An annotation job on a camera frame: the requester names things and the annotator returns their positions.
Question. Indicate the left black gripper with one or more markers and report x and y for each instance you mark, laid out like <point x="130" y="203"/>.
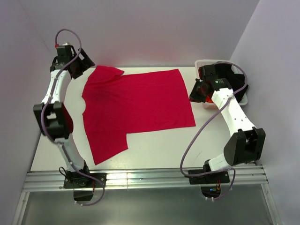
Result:
<point x="86" y="63"/>

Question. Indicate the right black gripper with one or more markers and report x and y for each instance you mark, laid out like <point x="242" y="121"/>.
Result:
<point x="193" y="96"/>

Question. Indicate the red t shirt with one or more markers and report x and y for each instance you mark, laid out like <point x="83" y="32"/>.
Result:
<point x="117" y="104"/>

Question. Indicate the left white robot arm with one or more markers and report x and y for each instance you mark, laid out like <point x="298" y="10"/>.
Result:
<point x="51" y="114"/>

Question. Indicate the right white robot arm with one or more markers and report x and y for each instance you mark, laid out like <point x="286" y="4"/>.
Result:
<point x="246" y="140"/>

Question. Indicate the orange t shirt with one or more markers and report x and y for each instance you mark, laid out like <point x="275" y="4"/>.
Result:
<point x="208" y="99"/>

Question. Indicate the black t shirt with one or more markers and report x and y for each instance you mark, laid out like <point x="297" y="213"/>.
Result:
<point x="225" y="71"/>

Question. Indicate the white plastic basket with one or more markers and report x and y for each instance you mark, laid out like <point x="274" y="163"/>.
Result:
<point x="211" y="105"/>

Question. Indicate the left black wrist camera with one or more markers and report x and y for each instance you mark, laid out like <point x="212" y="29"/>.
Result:
<point x="64" y="50"/>

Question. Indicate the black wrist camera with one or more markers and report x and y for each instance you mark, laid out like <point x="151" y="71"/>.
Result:
<point x="208" y="73"/>
<point x="64" y="50"/>

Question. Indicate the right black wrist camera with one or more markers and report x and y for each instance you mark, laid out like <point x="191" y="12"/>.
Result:
<point x="208" y="73"/>

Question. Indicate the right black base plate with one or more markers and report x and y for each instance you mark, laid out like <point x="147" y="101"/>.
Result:
<point x="222" y="177"/>

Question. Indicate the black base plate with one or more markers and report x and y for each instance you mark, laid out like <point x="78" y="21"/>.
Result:
<point x="75" y="180"/>
<point x="222" y="177"/>

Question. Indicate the aluminium rail frame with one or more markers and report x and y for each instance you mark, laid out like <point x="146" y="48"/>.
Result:
<point x="149" y="197"/>

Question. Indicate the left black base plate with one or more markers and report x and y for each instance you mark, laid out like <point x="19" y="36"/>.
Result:
<point x="75" y="180"/>

